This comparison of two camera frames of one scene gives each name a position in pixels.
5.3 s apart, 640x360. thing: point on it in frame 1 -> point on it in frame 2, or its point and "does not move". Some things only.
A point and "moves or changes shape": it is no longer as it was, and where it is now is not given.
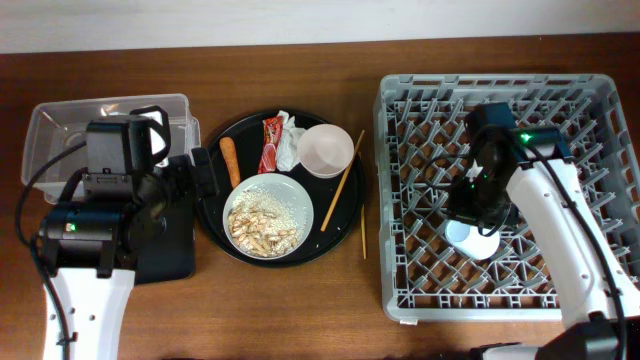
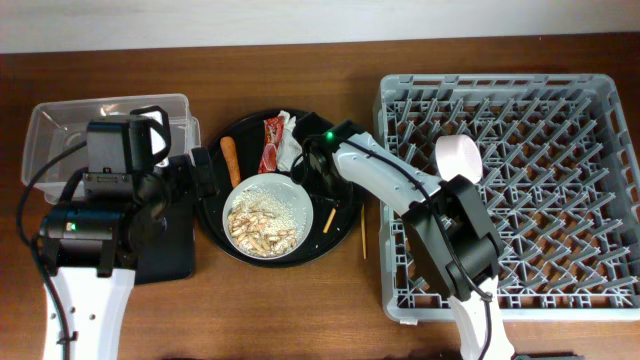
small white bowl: (325, 150) moves or changes shape
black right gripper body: (479, 202) -> (322, 184)
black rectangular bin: (166, 234) does not move
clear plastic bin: (58, 127) does not move
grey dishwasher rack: (423, 277) does not move
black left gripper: (181, 166) does not move
